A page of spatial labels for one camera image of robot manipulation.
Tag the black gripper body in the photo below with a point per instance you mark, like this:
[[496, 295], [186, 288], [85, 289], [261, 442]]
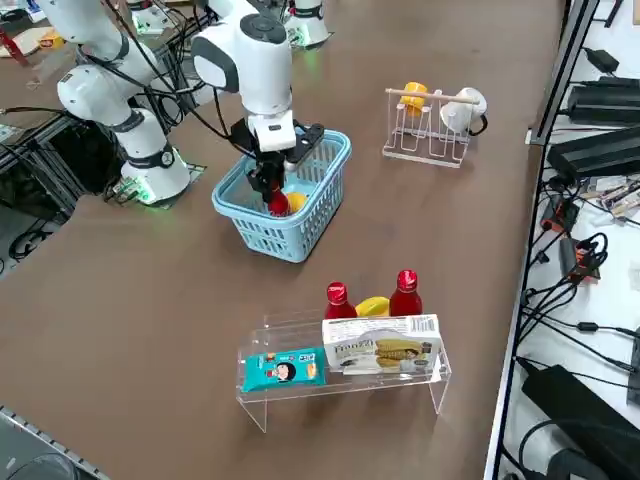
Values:
[[307, 142]]

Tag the red drink bottle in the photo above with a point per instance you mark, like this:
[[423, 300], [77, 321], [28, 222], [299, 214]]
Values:
[[279, 204], [406, 297], [340, 302]]

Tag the yellow round fruit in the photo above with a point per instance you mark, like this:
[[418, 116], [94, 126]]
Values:
[[297, 201]]

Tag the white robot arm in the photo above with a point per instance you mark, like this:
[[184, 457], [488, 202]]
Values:
[[310, 22], [260, 65]]

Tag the blue plastic basket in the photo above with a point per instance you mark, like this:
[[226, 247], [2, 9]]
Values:
[[280, 240]]

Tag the yellow star fruit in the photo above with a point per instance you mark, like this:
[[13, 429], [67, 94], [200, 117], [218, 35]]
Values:
[[372, 306]]

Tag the clear acrylic rack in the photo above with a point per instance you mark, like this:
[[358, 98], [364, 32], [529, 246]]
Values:
[[350, 385]]

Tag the yellow cup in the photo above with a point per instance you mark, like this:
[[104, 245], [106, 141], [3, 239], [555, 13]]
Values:
[[412, 100]]

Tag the white cup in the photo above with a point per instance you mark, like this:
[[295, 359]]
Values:
[[465, 112]]

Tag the teal snack packet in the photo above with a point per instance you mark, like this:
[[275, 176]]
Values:
[[280, 370]]

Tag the white biscuit box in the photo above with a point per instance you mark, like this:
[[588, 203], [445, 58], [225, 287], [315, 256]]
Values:
[[380, 345]]

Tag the yellow cardboard box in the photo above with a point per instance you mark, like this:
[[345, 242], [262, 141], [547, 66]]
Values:
[[51, 38]]

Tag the orange black device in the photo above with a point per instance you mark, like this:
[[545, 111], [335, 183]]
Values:
[[580, 260], [562, 215]]

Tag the small black power adapter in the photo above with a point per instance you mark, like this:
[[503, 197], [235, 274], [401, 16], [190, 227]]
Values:
[[602, 60]]

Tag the large black power brick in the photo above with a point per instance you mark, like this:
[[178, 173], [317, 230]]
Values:
[[575, 400]]

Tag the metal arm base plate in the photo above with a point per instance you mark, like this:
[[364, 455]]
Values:
[[192, 172], [297, 37]]

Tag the aluminium camera post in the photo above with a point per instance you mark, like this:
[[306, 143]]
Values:
[[565, 65]]

